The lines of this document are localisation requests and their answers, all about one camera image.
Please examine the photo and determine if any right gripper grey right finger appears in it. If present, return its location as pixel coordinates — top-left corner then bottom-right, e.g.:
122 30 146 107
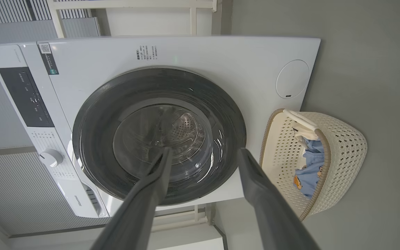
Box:
238 148 320 250

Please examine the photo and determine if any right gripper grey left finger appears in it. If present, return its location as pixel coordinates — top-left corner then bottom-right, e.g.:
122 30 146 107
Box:
91 147 172 250

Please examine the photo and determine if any blue cartoon print garment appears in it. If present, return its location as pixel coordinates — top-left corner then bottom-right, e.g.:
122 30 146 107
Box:
293 139 325 199

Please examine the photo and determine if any cream white garment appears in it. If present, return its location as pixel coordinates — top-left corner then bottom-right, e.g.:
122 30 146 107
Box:
292 125 320 148

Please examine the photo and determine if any white plastic control knob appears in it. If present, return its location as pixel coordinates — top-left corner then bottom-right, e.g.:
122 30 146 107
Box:
40 149 64 168

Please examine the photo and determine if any white front-load washing machine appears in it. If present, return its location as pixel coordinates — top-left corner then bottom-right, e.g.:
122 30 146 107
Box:
0 36 321 218

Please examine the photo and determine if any cream perforated laundry basket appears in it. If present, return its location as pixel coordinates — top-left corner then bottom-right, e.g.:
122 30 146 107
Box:
259 109 368 222

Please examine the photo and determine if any white metal railing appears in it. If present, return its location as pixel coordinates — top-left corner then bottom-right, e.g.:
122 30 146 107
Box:
47 0 218 39

